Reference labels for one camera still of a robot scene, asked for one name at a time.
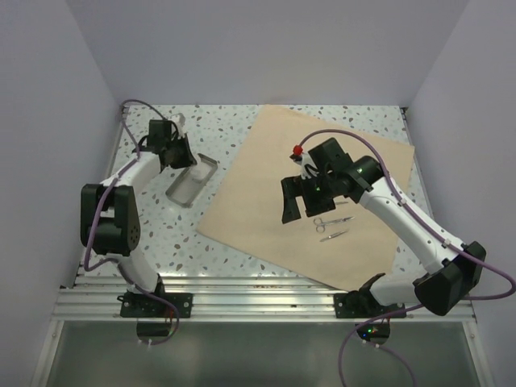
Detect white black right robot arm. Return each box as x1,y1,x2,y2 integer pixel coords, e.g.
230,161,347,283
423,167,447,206
281,138,486,317

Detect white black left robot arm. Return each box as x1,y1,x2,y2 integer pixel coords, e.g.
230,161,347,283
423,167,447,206
80,114,197,293

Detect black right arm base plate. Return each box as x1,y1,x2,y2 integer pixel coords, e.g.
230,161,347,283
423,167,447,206
333,291,405,319

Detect steel tweezers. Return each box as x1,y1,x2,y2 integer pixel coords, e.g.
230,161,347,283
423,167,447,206
319,230,349,243

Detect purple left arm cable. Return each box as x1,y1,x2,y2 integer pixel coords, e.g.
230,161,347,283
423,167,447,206
82,99,181,346

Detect small steel scissors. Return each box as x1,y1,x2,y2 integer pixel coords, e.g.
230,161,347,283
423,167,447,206
313,216,355,233

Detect white gauze pad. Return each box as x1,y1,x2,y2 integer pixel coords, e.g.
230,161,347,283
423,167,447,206
189,164,210,182

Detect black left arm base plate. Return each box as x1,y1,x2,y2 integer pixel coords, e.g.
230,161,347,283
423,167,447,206
117,292,194,318

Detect aluminium rail frame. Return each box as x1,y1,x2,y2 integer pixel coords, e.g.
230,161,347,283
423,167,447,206
30,104,495,387

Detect metal tray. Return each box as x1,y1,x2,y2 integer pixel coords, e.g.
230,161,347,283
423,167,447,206
165,153,218,208

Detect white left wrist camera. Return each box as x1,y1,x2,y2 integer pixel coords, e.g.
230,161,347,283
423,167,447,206
169,113,185,139

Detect beige cloth mat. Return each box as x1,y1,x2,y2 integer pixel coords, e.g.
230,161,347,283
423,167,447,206
198,106,414,290

